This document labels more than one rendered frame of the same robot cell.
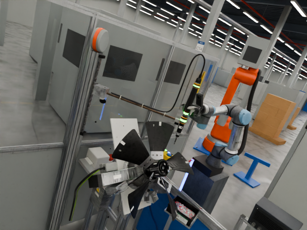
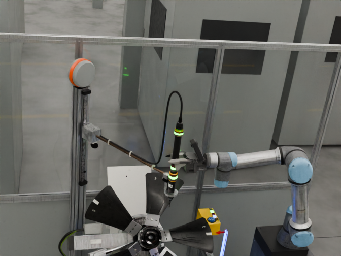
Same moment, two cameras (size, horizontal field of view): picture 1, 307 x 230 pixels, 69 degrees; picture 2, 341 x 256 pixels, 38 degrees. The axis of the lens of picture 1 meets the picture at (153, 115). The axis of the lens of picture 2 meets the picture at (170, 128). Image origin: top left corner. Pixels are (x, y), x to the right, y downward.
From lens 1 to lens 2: 1.61 m
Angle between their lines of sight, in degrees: 30
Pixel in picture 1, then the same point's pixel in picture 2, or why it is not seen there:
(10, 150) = (10, 199)
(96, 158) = not seen: hidden behind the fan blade
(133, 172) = (120, 239)
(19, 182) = (26, 235)
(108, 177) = (83, 241)
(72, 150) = (74, 203)
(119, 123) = (119, 172)
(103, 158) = not seen: hidden behind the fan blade
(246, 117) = (299, 171)
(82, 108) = (75, 153)
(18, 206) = not seen: outside the picture
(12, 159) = (14, 209)
